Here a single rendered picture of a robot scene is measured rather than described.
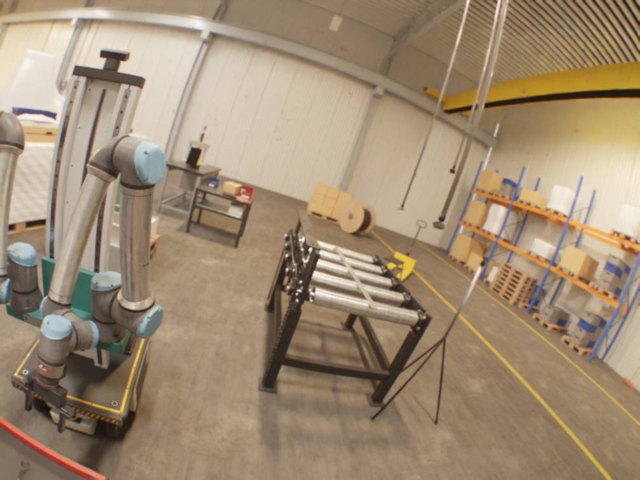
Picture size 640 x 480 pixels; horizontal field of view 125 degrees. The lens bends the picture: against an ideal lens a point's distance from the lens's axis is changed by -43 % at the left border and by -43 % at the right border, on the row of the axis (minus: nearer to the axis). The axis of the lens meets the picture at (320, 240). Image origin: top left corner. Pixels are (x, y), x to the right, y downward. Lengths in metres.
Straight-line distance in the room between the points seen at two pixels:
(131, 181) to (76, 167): 0.57
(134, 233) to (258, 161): 11.47
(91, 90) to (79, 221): 0.62
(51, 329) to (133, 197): 0.45
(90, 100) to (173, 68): 12.42
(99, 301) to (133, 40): 14.37
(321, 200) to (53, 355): 9.29
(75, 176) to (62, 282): 0.56
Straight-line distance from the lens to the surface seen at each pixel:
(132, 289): 1.09
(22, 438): 0.86
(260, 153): 12.31
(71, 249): 1.00
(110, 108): 1.34
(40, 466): 0.85
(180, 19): 13.86
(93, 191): 0.98
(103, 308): 1.27
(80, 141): 1.41
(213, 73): 13.11
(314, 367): 2.22
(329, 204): 9.74
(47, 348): 0.92
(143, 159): 0.86
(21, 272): 1.47
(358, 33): 13.80
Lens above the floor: 1.64
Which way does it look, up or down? 14 degrees down
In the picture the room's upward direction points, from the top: 20 degrees clockwise
